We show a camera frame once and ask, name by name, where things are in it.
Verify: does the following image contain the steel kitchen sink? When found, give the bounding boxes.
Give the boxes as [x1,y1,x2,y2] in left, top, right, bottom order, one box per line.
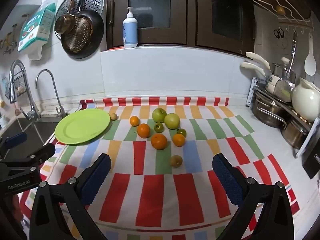
[0,115,60,153]

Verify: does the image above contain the white rice paddle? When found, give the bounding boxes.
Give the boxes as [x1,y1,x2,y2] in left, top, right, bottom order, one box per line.
[304,33,317,76]

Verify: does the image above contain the white blue pump bottle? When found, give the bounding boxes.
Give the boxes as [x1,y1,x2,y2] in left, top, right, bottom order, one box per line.
[122,6,138,48]

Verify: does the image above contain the large steel pot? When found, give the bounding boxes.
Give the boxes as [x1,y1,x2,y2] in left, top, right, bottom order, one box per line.
[251,90,288,128]

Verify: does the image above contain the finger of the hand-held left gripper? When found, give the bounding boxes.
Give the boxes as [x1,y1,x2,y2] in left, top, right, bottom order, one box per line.
[0,131,28,159]
[0,143,56,178]

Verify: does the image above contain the white ceramic pot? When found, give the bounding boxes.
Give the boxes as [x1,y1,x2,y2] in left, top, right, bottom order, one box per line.
[292,77,320,122]

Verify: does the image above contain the colourful striped tablecloth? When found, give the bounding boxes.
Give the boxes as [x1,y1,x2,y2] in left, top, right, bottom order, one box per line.
[19,97,300,240]

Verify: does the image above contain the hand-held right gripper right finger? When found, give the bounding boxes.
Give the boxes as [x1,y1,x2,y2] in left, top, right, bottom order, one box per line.
[212,153,295,240]

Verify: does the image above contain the white dish rack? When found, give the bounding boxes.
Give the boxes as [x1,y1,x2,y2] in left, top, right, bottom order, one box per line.
[246,77,320,158]

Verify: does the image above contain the white wire wall rack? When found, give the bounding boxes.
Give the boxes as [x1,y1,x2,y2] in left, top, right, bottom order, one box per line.
[252,0,314,28]

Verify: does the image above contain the thin gooseneck faucet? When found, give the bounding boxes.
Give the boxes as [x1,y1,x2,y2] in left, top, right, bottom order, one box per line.
[35,69,69,118]

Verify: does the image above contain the lidded steel pot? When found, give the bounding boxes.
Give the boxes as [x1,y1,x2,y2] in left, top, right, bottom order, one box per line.
[271,57,297,80]

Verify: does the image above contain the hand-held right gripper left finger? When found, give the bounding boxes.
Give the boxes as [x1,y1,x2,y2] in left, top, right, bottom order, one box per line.
[29,153,112,240]

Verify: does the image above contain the black wire wall basket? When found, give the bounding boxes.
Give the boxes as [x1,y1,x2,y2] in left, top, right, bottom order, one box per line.
[5,71,27,99]

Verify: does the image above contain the green white paper towel pack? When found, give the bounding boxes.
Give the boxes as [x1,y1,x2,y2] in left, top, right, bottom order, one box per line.
[17,2,57,61]

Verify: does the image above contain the small steel pot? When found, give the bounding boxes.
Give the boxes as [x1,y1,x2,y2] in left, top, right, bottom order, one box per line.
[281,116,313,149]

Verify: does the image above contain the green plate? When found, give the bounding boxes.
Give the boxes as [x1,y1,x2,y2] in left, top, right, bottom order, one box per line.
[54,108,111,145]

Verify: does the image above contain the perforated bronze strainer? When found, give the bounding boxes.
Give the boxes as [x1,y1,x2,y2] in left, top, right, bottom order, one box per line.
[64,17,93,53]

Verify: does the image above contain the white pan with cream handle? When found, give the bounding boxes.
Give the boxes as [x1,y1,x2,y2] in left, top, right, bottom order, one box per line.
[240,62,282,93]

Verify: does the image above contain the green apple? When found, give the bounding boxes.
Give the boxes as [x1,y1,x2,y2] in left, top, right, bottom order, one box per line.
[152,108,167,123]

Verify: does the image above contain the yellow-green apple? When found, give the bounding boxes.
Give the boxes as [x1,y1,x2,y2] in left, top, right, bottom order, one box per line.
[164,113,180,130]

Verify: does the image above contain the dark wooden window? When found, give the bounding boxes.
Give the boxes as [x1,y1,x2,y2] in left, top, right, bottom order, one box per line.
[106,0,255,57]

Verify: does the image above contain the steel spatula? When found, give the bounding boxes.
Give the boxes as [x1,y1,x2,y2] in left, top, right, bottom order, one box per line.
[273,30,298,103]

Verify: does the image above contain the small copper saucepan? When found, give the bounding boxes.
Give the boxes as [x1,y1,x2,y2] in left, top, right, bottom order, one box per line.
[54,0,77,34]

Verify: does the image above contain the wall water tap fittings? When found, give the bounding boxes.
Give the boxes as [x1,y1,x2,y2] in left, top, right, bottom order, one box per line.
[0,24,19,55]

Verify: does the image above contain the tall chrome kitchen faucet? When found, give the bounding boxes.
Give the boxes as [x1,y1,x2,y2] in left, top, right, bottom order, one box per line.
[9,59,42,122]

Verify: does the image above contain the black box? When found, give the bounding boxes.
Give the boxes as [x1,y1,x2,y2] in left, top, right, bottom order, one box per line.
[301,145,320,179]

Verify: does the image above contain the black frying pan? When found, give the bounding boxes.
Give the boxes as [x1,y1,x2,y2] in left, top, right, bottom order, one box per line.
[61,0,105,59]

